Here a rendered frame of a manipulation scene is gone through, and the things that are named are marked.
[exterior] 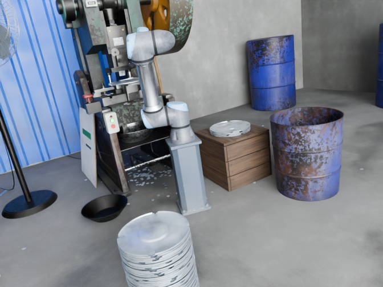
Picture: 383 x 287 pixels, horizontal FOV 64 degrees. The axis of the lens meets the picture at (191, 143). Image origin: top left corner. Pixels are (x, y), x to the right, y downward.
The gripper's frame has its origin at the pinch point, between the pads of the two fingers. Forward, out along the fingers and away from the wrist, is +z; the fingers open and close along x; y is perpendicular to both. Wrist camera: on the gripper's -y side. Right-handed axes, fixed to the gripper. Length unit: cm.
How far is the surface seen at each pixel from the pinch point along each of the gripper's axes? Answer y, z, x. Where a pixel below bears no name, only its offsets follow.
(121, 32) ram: 0.2, -21.9, 30.1
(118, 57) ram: -6.8, -8.1, 20.7
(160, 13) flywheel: 33, -31, 33
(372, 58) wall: 327, 39, 0
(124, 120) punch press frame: -16.5, 25.1, -8.2
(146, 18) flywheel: 34, -20, 58
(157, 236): -50, -1, -117
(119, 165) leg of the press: -29, 49, -26
